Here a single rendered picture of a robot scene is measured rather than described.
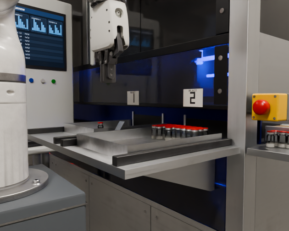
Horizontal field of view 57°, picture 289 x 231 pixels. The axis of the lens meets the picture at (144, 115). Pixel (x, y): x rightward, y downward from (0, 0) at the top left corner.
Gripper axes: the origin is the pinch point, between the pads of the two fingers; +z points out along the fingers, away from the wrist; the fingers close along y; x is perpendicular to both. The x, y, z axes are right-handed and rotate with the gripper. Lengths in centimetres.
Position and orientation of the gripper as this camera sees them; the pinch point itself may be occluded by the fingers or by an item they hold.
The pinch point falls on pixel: (108, 74)
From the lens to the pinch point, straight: 62.1
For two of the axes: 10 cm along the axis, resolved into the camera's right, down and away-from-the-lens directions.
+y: -6.2, -0.5, 7.8
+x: -7.8, 0.4, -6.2
